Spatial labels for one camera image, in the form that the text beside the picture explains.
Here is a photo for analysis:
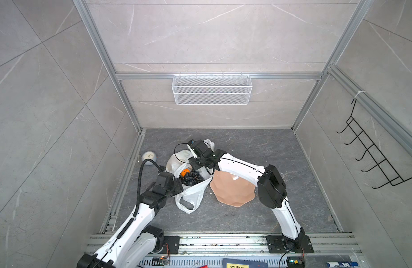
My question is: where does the green circuit board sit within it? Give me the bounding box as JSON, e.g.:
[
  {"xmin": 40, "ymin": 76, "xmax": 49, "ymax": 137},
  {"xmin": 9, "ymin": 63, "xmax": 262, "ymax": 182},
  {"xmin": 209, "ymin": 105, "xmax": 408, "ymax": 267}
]
[{"xmin": 286, "ymin": 256, "xmax": 305, "ymax": 268}]

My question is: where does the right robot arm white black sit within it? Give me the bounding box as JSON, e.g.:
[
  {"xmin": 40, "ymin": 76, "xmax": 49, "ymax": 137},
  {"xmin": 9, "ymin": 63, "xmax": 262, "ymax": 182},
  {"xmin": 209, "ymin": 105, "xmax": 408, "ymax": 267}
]
[{"xmin": 188, "ymin": 140, "xmax": 305, "ymax": 244}]

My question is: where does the orange fake fruit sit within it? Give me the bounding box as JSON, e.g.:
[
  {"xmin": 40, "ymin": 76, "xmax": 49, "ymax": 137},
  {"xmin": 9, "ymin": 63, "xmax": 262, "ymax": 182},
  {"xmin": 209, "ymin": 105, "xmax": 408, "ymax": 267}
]
[{"xmin": 180, "ymin": 169, "xmax": 190, "ymax": 178}]

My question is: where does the white plastic bag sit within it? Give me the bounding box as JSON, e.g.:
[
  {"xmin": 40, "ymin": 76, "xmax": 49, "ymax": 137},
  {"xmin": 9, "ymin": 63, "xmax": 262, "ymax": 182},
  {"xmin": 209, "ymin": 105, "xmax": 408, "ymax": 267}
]
[{"xmin": 166, "ymin": 143, "xmax": 213, "ymax": 214}]

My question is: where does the pink scalloped plate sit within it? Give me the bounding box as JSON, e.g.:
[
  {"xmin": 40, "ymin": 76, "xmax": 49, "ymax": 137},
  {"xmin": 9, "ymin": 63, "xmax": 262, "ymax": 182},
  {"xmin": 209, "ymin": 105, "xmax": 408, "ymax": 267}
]
[{"xmin": 210, "ymin": 171, "xmax": 256, "ymax": 207}]

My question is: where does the dark fake grape bunch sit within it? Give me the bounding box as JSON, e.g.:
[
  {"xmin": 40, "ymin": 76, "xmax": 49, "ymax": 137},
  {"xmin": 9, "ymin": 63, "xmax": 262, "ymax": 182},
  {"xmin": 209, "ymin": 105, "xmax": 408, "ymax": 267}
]
[{"xmin": 179, "ymin": 170, "xmax": 204, "ymax": 186}]

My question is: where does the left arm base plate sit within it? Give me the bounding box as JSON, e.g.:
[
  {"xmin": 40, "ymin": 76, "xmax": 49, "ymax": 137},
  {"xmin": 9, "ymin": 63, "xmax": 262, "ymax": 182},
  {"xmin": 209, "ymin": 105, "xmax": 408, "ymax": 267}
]
[{"xmin": 152, "ymin": 236, "xmax": 181, "ymax": 255}]

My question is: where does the black wire hook rack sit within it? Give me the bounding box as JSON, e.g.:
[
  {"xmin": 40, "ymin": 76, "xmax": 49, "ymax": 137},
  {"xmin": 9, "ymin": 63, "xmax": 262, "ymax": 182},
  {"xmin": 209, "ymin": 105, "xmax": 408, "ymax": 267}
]
[{"xmin": 336, "ymin": 98, "xmax": 412, "ymax": 189}]

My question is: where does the blue yellow box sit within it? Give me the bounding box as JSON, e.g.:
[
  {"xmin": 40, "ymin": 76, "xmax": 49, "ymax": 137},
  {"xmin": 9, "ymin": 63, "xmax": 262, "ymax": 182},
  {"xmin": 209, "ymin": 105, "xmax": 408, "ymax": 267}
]
[{"xmin": 223, "ymin": 259, "xmax": 268, "ymax": 268}]

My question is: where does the black corrugated cable hose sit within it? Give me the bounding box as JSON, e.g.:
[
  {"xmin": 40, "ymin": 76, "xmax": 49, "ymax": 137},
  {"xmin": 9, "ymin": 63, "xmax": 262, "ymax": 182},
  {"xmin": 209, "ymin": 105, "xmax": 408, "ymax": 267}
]
[{"xmin": 133, "ymin": 159, "xmax": 166, "ymax": 217}]

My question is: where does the small white round clock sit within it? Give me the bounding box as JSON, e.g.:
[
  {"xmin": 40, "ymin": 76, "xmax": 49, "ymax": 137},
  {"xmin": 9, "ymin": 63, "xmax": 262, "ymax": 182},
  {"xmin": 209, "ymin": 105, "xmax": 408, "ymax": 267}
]
[{"xmin": 142, "ymin": 151, "xmax": 157, "ymax": 161}]

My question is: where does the white wire mesh basket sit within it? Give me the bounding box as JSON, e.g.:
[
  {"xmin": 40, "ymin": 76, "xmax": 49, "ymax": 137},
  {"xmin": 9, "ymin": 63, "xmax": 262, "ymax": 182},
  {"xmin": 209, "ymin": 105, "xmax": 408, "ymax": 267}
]
[{"xmin": 171, "ymin": 74, "xmax": 253, "ymax": 106}]

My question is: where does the blue marker pen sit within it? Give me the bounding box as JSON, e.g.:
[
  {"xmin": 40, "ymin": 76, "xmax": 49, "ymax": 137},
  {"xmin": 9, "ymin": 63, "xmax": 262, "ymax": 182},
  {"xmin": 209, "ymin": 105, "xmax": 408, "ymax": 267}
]
[{"xmin": 326, "ymin": 261, "xmax": 359, "ymax": 268}]

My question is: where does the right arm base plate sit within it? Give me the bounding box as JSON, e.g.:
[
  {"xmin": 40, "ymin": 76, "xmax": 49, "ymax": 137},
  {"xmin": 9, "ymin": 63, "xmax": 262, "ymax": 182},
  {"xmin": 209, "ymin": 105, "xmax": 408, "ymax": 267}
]
[{"xmin": 266, "ymin": 235, "xmax": 314, "ymax": 253}]

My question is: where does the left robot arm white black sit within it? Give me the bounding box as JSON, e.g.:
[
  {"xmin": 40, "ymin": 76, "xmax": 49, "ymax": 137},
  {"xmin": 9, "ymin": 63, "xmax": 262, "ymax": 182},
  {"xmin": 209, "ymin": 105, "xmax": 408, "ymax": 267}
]
[{"xmin": 77, "ymin": 172, "xmax": 183, "ymax": 268}]

